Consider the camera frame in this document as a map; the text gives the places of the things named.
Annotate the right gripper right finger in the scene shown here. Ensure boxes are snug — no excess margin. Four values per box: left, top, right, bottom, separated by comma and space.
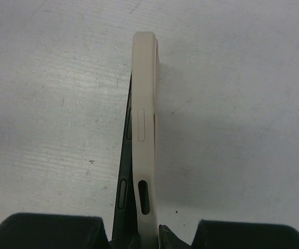
159, 220, 299, 248

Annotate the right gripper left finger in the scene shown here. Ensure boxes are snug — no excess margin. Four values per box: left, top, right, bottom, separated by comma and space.
0, 213, 111, 248

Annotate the black smartphone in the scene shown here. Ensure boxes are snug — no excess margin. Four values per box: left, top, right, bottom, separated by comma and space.
110, 88, 140, 248

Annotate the beige phone case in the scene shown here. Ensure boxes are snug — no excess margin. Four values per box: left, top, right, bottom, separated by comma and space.
131, 32, 159, 248

